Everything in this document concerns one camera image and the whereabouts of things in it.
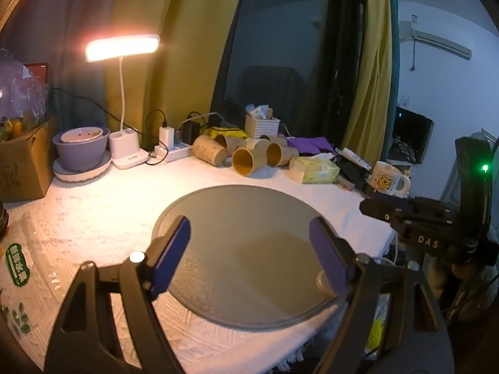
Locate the plain brown paper cup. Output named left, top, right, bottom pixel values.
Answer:
left=232, top=148, right=267, bottom=176

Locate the printed paper cup front right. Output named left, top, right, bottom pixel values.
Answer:
left=266, top=143, right=299, bottom=167

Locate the printed paper cup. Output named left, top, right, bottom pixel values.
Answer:
left=260, top=135, right=288, bottom=146
left=215, top=134, right=246, bottom=157
left=193, top=135, right=228, bottom=167
left=266, top=143, right=299, bottom=167

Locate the printed paper cup back right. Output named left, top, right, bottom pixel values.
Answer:
left=260, top=135, right=288, bottom=146

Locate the white inside paper cup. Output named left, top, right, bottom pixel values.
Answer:
left=245, top=138, right=271, bottom=152

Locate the printed paper cup left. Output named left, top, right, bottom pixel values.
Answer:
left=193, top=135, right=228, bottom=167

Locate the white cartoon mug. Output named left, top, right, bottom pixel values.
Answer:
left=366, top=161, right=411, bottom=198

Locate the white tube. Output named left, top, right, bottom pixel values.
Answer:
left=337, top=148, right=371, bottom=171

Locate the black monitor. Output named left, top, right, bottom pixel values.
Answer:
left=388, top=106, right=434, bottom=165

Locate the yellow curtain right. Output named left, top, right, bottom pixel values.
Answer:
left=342, top=0, right=392, bottom=165

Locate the yellow curtain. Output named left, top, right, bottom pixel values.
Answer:
left=105, top=0, right=239, bottom=148
left=342, top=0, right=392, bottom=165

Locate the yellow tissue pack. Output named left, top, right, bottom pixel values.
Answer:
left=288, top=153, right=340, bottom=184

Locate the purple cloth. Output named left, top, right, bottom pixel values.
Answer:
left=287, top=137, right=335, bottom=156

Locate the round grey placemat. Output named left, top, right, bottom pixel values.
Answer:
left=152, top=185, right=334, bottom=331

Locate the white plastic basket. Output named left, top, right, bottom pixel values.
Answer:
left=245, top=115, right=280, bottom=138

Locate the white plate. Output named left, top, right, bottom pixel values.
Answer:
left=51, top=149, right=113, bottom=183

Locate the white air conditioner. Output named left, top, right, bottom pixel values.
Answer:
left=398, top=20, right=473, bottom=60

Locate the cardboard box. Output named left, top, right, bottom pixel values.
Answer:
left=0, top=117, right=58, bottom=203

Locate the white desk lamp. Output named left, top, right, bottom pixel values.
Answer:
left=85, top=34, right=161, bottom=170

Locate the yellow snack bag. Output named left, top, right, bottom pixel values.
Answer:
left=203, top=127, right=248, bottom=139

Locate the white power strip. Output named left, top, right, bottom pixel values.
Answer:
left=154, top=143, right=194, bottom=163

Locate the small bowl inside purple bowl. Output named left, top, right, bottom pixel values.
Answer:
left=60, top=127, right=103, bottom=144

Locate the black power adapter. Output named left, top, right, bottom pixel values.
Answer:
left=182, top=121, right=201, bottom=145

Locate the white charger plug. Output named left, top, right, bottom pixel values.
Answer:
left=158, top=126, right=175, bottom=150

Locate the clear plastic bag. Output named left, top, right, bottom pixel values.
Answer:
left=0, top=48, right=47, bottom=142

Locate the yellow curtain left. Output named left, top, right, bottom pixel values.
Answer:
left=105, top=0, right=239, bottom=148

